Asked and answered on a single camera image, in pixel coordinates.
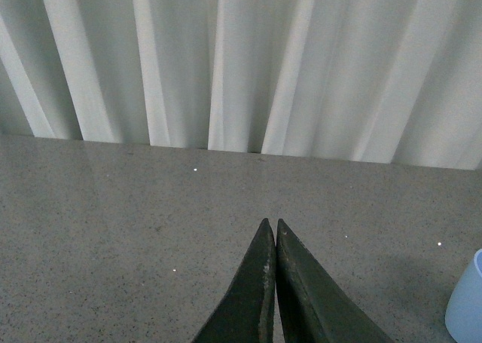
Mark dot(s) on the light blue cup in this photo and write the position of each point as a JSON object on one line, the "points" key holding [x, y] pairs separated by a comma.
{"points": [[463, 314]]}

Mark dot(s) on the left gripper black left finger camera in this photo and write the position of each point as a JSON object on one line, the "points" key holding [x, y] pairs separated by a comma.
{"points": [[245, 313]]}

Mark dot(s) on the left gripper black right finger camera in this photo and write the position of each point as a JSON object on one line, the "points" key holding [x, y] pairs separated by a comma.
{"points": [[313, 308]]}

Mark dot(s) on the white pleated curtain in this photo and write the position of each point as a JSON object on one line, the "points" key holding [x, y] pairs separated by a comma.
{"points": [[388, 81]]}

